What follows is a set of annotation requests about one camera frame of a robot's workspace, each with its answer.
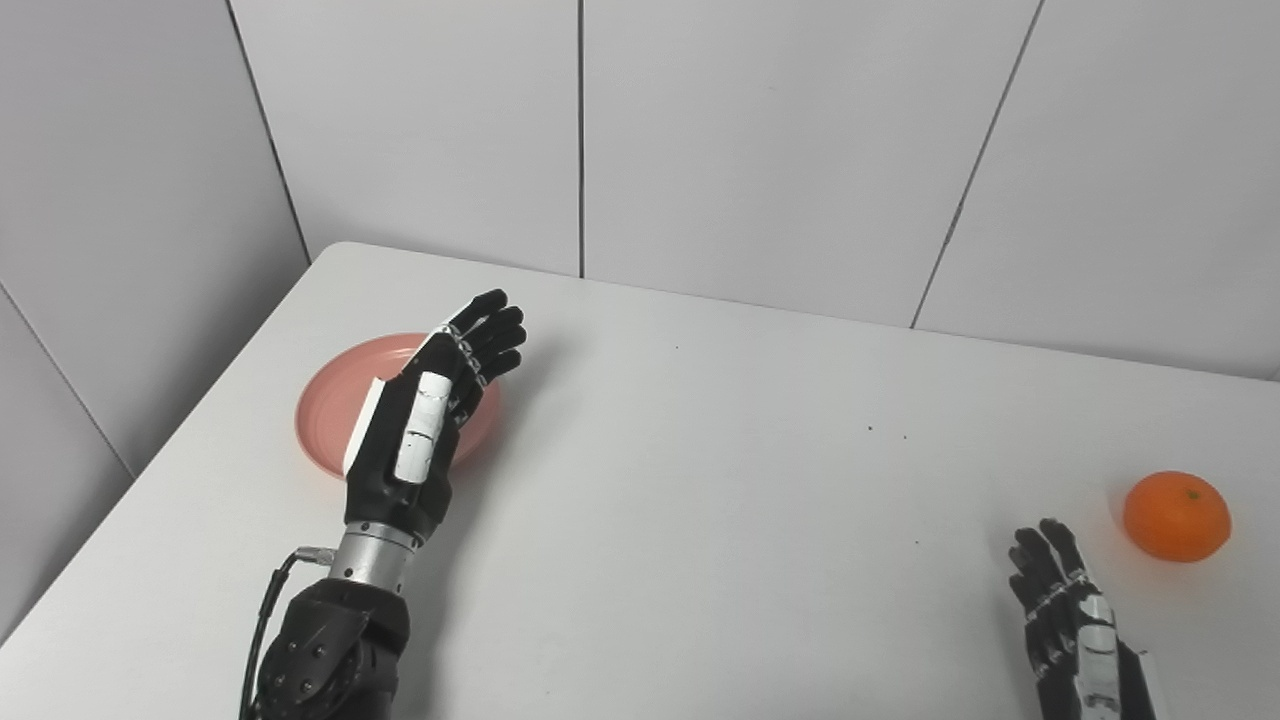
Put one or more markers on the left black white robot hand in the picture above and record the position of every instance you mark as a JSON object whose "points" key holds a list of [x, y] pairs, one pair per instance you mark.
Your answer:
{"points": [[415, 450]]}

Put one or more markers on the orange fruit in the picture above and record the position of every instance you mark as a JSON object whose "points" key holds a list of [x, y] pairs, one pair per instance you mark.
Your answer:
{"points": [[1176, 516]]}

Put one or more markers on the pink round plate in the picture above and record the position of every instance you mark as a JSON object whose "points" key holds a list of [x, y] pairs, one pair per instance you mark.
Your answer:
{"points": [[335, 410]]}

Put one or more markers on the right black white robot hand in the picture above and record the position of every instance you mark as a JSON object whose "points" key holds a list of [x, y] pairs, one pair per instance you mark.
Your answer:
{"points": [[1075, 640]]}

